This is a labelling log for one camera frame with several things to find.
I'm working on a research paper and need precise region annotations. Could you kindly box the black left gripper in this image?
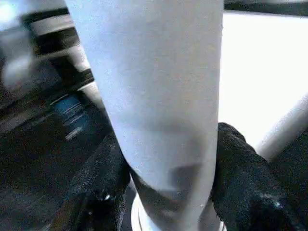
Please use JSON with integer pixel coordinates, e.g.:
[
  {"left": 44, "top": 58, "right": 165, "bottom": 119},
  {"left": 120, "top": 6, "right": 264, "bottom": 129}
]
[{"left": 50, "top": 92, "right": 114, "bottom": 145}]

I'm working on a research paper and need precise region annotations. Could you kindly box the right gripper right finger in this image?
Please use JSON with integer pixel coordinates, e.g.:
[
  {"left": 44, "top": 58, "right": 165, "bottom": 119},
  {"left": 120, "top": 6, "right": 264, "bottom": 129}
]
[{"left": 213, "top": 122, "right": 308, "bottom": 231}]

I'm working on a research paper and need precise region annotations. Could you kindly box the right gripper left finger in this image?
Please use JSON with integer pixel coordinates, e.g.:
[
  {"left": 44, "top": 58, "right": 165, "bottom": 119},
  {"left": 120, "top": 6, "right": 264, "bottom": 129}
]
[{"left": 52, "top": 134, "right": 131, "bottom": 231}]

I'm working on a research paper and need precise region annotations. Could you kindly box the white plastic table leg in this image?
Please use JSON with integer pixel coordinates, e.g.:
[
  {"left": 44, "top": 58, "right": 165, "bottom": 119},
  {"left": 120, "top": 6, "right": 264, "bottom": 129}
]
[{"left": 64, "top": 0, "right": 226, "bottom": 231}]

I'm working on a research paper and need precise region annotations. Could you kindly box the white plastic table top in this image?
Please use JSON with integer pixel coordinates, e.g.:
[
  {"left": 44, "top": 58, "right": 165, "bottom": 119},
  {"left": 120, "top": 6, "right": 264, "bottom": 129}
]
[{"left": 131, "top": 11, "right": 308, "bottom": 231}]

